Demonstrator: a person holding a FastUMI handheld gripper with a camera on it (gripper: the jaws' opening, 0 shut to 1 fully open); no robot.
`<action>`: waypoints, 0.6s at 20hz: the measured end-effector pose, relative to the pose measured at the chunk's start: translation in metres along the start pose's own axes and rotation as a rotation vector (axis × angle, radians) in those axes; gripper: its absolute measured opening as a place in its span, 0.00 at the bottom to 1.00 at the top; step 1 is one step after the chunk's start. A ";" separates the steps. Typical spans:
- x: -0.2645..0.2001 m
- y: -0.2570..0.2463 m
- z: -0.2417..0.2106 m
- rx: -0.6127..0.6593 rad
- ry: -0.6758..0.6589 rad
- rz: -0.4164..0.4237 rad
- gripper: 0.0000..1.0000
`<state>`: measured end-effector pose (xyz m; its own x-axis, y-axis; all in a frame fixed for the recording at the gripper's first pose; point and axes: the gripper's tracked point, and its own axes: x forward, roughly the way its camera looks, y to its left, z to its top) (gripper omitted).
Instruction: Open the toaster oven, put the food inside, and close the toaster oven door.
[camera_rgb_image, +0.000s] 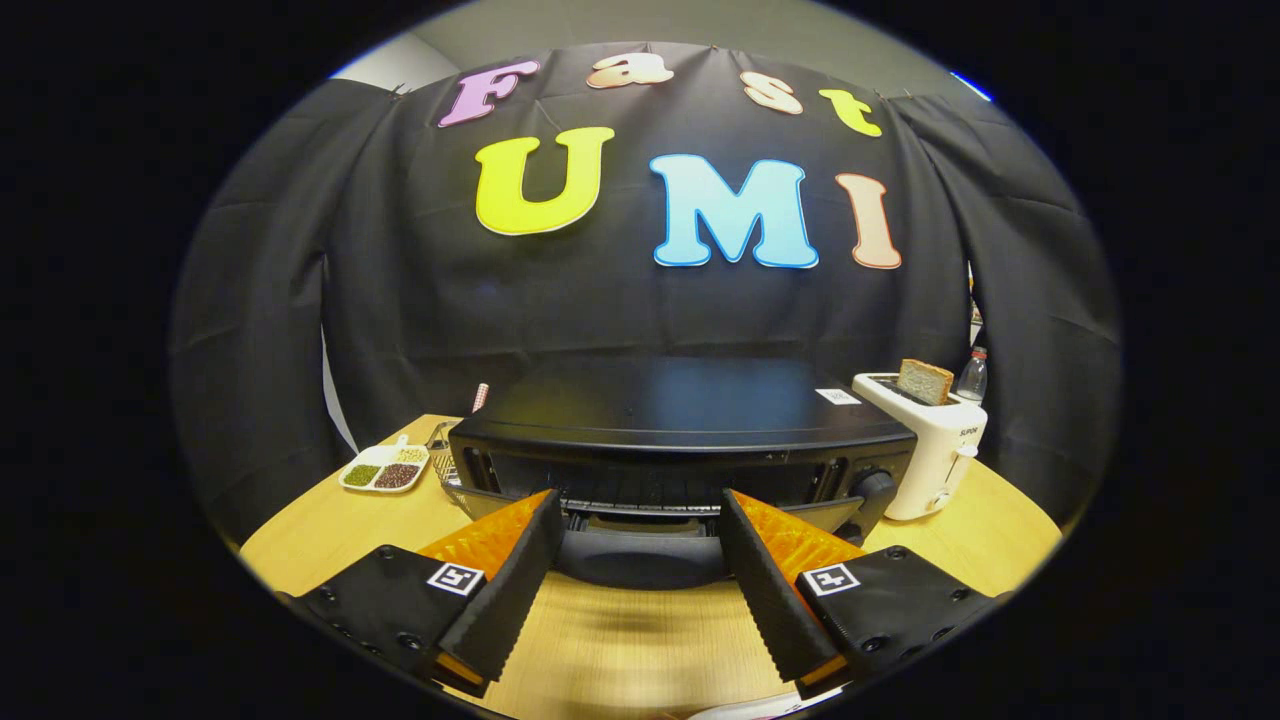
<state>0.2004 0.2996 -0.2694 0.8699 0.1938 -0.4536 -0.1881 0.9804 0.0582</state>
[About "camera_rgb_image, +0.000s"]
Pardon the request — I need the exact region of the clear water bottle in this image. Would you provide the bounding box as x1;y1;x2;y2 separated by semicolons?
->
955;346;989;403

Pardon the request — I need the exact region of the small wire basket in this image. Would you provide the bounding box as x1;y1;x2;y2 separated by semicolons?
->
428;420;466;489

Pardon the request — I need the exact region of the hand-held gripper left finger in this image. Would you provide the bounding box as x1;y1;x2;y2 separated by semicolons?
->
285;488;566;699

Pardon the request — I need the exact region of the brown bread slice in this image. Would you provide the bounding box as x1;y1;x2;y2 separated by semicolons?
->
897;358;955;406

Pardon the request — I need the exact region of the white divided bean dish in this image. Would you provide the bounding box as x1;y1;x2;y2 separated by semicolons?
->
338;435;432;494

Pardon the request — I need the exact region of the black toaster oven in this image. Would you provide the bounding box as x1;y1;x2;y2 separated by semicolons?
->
447;357;918;591

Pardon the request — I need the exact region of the white pop-up toaster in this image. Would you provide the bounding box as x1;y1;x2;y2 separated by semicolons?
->
852;372;989;522

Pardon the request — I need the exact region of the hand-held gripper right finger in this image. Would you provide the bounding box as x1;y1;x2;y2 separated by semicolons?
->
718;488;1011;701

